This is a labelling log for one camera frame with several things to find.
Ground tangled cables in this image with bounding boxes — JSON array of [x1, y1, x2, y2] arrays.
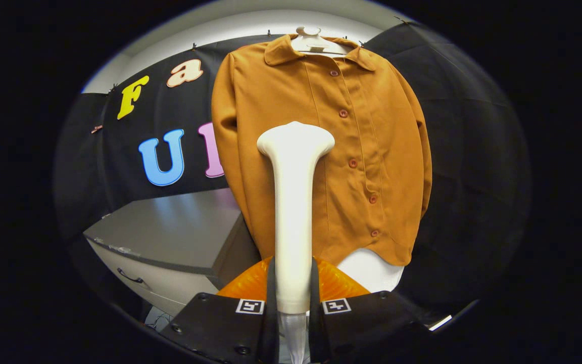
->
[[144, 306, 174, 330]]

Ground white garment steamer head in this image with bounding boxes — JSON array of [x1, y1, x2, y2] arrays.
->
[[257, 121, 335, 315]]

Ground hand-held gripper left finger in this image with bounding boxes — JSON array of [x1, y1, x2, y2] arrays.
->
[[160, 256, 280, 364]]

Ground grey drawer cabinet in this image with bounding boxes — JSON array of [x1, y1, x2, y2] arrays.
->
[[83, 188, 261, 316]]

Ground white steamer hose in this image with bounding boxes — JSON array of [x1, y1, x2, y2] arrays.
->
[[278, 312, 308, 364]]

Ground orange button-up shirt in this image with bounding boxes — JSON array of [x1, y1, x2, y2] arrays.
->
[[211, 34, 433, 267]]

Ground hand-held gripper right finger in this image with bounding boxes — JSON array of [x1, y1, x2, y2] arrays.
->
[[309, 256, 430, 364]]

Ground dark drawer handle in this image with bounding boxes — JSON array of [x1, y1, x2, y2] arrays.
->
[[117, 268, 145, 285]]

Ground white clothes hanger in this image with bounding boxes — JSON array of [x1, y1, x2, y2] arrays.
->
[[291, 26, 352, 56]]

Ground white panel behind shirt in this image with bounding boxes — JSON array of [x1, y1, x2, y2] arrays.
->
[[335, 248, 406, 294]]

